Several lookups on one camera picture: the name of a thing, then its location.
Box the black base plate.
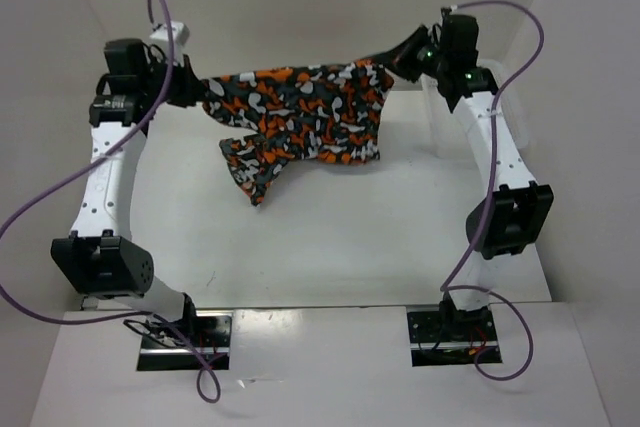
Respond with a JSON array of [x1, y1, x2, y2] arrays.
[[126, 310, 233, 372], [406, 306, 502, 367]]

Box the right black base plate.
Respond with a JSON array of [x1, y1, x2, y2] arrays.
[[406, 306, 502, 367]]

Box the purple cable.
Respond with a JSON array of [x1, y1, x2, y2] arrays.
[[441, 0, 545, 382], [0, 0, 235, 405]]

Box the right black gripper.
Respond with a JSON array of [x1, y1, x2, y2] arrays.
[[377, 24, 452, 84]]

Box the orange camouflage shorts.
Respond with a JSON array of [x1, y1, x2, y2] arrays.
[[201, 59, 394, 206]]

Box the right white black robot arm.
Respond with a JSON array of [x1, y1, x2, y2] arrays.
[[391, 7, 554, 340]]

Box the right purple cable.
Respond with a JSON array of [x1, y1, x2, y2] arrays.
[[441, 0, 545, 382]]

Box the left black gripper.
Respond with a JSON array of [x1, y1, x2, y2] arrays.
[[139, 51, 205, 108]]

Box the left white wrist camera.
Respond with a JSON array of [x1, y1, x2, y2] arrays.
[[149, 21, 190, 50]]

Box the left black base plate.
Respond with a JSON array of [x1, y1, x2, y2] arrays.
[[126, 310, 233, 372]]

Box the white plastic basket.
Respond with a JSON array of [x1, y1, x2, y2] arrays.
[[420, 75, 530, 162]]

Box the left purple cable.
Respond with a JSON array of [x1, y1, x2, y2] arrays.
[[0, 0, 235, 405]]

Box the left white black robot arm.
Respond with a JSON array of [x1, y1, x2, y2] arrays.
[[50, 38, 200, 347]]

